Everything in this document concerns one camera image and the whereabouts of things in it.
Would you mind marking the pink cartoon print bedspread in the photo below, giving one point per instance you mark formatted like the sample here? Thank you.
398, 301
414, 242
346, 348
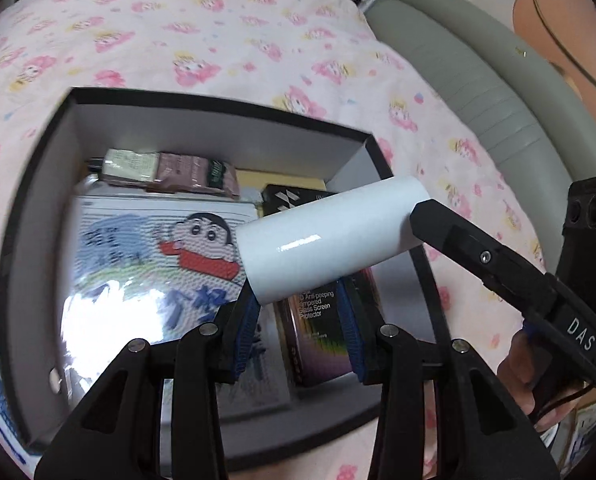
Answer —
315, 58

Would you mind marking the black Smart Devil box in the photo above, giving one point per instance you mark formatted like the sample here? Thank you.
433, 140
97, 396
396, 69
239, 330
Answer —
314, 342

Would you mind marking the white lint roller refill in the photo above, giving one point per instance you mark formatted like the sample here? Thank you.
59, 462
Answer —
306, 247

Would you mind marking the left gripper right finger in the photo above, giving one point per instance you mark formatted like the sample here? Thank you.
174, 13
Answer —
481, 431

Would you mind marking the round orange wall decor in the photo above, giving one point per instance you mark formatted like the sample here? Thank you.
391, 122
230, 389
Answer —
563, 32

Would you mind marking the cartoon bead art pack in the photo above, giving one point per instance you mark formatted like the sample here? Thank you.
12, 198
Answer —
138, 267

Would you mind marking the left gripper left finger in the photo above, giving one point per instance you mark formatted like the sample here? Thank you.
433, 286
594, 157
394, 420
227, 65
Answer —
114, 431

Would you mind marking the black Daphne shoe box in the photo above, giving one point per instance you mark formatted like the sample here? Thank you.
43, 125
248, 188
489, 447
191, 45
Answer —
88, 123

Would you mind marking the person right hand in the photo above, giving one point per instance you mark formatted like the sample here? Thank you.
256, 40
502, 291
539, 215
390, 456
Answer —
517, 374

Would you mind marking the grey upholstered headboard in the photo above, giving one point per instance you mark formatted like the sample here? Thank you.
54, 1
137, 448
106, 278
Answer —
534, 127

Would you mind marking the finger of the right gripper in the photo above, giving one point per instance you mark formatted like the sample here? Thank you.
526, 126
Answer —
499, 268

